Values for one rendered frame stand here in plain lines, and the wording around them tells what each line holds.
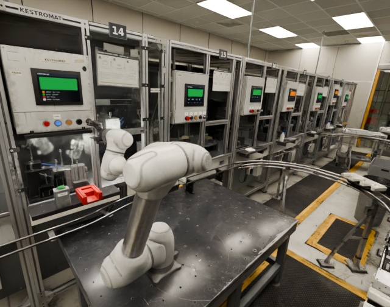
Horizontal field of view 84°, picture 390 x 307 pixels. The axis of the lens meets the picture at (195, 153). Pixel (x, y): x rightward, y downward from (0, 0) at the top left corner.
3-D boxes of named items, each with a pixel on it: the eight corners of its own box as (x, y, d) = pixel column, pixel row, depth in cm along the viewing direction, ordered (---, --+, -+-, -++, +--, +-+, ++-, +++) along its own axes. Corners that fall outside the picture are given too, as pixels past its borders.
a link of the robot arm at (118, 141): (106, 125, 121) (100, 148, 121) (122, 128, 112) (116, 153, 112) (123, 130, 130) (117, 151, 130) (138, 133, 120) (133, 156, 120)
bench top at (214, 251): (127, 385, 77) (127, 378, 76) (56, 235, 150) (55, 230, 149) (298, 224, 177) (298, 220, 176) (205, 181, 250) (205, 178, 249)
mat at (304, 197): (289, 233, 267) (289, 232, 267) (248, 212, 307) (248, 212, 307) (372, 154, 657) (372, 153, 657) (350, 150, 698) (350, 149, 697)
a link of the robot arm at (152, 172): (149, 275, 112) (109, 303, 97) (133, 250, 120) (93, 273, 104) (198, 158, 73) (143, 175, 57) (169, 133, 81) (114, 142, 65)
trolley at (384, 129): (398, 168, 539) (411, 130, 511) (368, 162, 573) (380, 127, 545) (395, 161, 603) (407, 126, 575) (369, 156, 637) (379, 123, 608)
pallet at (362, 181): (339, 180, 233) (341, 172, 230) (350, 179, 236) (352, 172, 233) (372, 197, 199) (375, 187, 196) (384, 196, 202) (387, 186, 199)
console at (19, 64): (17, 135, 119) (-1, 43, 105) (12, 127, 138) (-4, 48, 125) (95, 128, 147) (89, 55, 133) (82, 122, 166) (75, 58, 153)
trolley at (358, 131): (334, 166, 527) (343, 127, 498) (333, 160, 574) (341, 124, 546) (379, 174, 488) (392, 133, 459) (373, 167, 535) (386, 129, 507)
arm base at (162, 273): (187, 264, 126) (187, 256, 125) (155, 285, 112) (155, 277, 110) (168, 247, 139) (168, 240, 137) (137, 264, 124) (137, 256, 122)
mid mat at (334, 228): (361, 272, 214) (361, 271, 213) (304, 243, 251) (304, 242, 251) (377, 231, 280) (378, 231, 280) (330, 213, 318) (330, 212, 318)
